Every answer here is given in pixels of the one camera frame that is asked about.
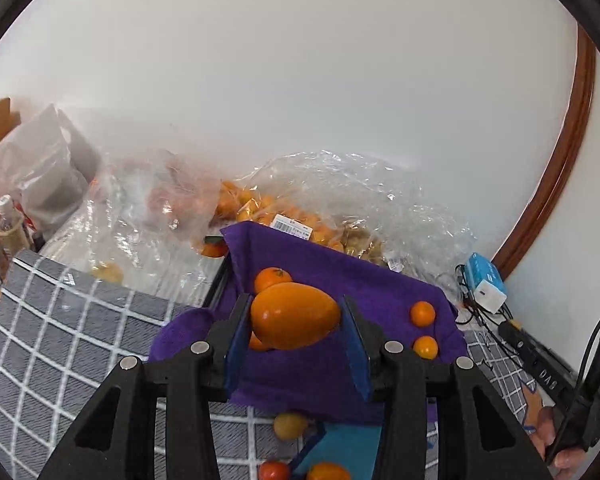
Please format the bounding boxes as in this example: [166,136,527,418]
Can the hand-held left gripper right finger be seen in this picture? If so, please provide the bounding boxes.
[341,294,553,480]

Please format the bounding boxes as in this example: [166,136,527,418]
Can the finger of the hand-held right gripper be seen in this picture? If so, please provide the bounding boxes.
[498,320,548,361]

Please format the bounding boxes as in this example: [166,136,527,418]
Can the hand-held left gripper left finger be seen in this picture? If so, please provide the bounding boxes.
[37,292,253,480]

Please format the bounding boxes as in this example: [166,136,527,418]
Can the smooth oval orange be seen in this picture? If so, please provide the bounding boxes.
[250,282,342,351]

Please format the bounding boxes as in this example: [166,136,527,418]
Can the black tray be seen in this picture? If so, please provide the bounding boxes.
[202,255,238,313]

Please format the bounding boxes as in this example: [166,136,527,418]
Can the small mandarin orange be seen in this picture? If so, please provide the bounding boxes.
[254,267,293,295]

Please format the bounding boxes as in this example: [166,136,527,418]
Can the person's right hand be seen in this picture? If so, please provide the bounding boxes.
[529,406,588,479]

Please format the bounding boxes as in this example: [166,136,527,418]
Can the blue and white box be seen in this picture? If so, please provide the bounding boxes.
[464,252,508,313]

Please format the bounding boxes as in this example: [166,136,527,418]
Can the yellow-green plum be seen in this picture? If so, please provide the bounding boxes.
[273,411,310,442]

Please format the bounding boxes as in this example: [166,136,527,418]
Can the purple towel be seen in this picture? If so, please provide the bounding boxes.
[147,221,468,423]

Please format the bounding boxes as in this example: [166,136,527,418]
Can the small red tomato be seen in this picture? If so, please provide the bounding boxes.
[258,460,291,480]

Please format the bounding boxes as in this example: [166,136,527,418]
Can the clear plastic bag of oranges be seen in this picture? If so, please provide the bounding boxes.
[210,150,481,296]

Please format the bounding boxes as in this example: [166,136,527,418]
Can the crinkled clear plastic bag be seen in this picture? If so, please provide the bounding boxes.
[45,147,231,306]

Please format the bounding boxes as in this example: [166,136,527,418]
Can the grey checked cloth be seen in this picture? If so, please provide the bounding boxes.
[0,250,556,480]

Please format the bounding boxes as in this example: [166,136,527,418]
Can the clear plastic bottle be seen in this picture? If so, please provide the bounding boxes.
[0,195,31,256]

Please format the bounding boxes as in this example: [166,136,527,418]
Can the grey plastic bag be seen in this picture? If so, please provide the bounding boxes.
[0,104,103,233]

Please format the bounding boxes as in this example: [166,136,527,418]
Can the black cables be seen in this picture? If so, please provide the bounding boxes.
[452,265,516,341]

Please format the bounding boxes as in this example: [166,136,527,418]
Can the brown wooden door frame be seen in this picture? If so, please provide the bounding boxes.
[492,25,598,278]

